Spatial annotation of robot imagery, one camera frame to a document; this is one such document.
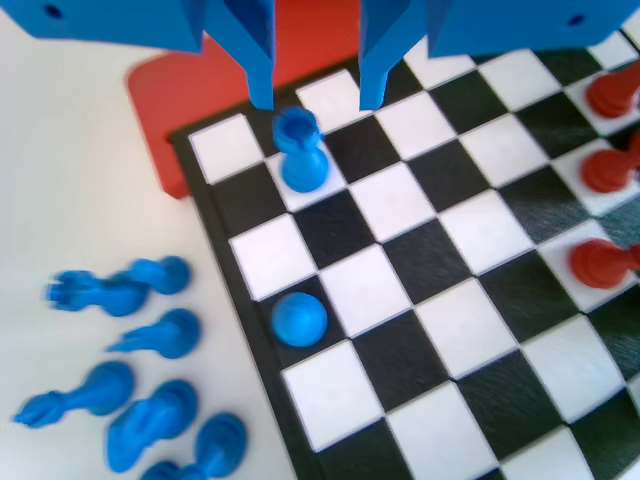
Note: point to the black and white chessboard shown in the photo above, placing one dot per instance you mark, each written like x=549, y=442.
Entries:
x=425, y=300

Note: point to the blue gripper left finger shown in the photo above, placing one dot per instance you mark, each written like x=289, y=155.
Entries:
x=150, y=22

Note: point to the red chess pawn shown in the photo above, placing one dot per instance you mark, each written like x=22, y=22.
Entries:
x=607, y=170
x=600, y=262

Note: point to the blue chess rook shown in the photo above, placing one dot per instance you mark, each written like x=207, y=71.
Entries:
x=120, y=295
x=300, y=165

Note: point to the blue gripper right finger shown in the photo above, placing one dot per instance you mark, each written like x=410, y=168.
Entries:
x=500, y=22

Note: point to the red board holder plate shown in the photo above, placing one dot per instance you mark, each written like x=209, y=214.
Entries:
x=165, y=100

